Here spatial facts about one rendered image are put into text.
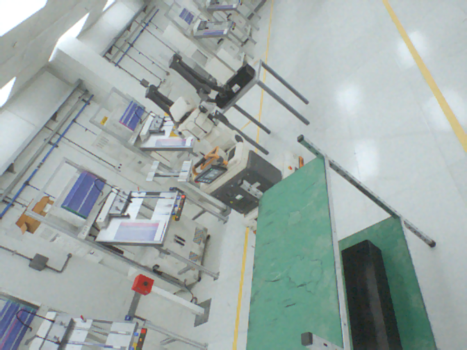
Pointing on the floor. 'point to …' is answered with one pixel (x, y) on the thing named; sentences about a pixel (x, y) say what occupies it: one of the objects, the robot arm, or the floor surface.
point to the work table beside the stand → (267, 93)
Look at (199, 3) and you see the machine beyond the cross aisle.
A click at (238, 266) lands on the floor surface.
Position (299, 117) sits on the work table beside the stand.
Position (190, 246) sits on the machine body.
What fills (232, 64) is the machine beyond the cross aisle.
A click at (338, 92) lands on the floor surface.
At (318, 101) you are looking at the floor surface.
